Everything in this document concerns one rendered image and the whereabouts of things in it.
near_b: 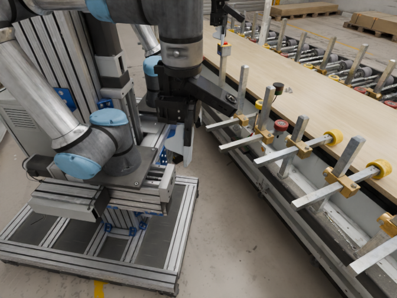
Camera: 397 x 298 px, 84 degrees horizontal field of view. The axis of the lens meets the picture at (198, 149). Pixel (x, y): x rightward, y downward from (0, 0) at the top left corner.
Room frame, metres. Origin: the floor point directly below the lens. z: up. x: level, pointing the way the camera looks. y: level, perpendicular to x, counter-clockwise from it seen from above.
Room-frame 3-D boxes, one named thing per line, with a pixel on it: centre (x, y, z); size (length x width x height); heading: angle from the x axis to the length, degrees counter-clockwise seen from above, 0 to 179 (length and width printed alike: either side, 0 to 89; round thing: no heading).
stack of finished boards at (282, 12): (9.05, -3.65, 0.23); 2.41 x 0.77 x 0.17; 112
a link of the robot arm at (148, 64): (1.13, 0.22, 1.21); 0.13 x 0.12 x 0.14; 177
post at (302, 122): (0.86, -0.48, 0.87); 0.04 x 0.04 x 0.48; 24
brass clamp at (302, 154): (0.84, -0.49, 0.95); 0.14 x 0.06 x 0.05; 24
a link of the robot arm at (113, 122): (0.63, 0.31, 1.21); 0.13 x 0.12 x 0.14; 163
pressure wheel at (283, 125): (1.10, -0.50, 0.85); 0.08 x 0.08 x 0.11
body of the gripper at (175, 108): (0.41, 0.04, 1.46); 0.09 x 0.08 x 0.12; 80
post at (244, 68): (1.32, -0.28, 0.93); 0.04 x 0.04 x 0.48; 24
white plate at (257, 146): (1.11, -0.35, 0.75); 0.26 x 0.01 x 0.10; 24
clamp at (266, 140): (1.07, -0.39, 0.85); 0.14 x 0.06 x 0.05; 24
